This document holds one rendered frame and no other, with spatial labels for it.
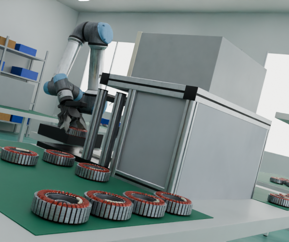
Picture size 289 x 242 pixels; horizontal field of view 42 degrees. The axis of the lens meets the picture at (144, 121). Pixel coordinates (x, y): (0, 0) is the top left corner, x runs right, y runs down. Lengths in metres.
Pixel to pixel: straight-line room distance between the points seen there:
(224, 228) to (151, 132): 0.41
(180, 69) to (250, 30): 5.60
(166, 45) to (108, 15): 7.78
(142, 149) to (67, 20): 8.64
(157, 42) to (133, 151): 0.44
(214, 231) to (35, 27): 8.52
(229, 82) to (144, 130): 0.37
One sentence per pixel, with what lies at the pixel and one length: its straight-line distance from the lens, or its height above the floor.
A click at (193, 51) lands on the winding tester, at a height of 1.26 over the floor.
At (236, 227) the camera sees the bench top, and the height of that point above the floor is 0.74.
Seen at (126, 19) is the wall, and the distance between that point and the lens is 8.73.
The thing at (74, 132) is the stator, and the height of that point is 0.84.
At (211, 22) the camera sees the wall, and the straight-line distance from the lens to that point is 7.37.
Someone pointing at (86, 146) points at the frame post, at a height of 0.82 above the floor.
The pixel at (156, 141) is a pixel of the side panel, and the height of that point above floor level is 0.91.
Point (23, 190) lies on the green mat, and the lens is 0.89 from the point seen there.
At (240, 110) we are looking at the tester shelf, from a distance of 1.47.
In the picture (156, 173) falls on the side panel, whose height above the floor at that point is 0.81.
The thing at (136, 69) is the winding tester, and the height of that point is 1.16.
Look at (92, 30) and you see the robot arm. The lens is 2.17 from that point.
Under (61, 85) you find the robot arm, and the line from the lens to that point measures 1.94.
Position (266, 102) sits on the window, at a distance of 6.44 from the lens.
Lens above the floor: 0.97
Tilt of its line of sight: level
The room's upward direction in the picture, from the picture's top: 14 degrees clockwise
